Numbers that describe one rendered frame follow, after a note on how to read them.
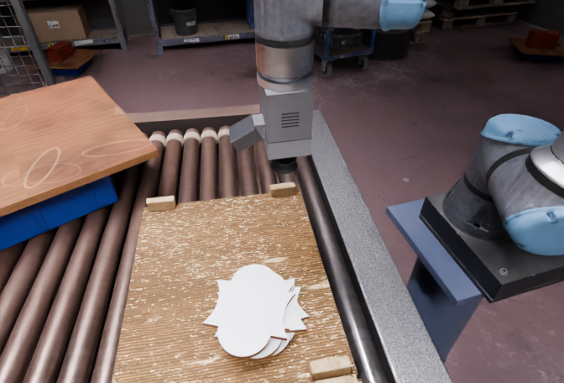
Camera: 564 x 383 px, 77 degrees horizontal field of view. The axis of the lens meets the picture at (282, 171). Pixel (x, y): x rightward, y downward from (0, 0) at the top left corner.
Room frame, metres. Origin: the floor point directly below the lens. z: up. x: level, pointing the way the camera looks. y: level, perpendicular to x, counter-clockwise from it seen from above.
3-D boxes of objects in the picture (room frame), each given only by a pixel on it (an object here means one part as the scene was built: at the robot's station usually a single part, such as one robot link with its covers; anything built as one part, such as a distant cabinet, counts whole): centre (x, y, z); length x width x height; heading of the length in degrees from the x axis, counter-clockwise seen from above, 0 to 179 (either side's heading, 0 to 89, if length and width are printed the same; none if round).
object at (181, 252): (0.39, 0.10, 0.93); 0.41 x 0.35 x 0.02; 10
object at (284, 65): (0.46, 0.00, 1.32); 0.08 x 0.08 x 0.05
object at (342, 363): (0.22, -0.07, 0.95); 0.06 x 0.02 x 0.03; 100
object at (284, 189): (0.61, 0.00, 0.95); 0.06 x 0.02 x 0.03; 100
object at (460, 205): (0.54, -0.43, 0.99); 0.15 x 0.15 x 0.10
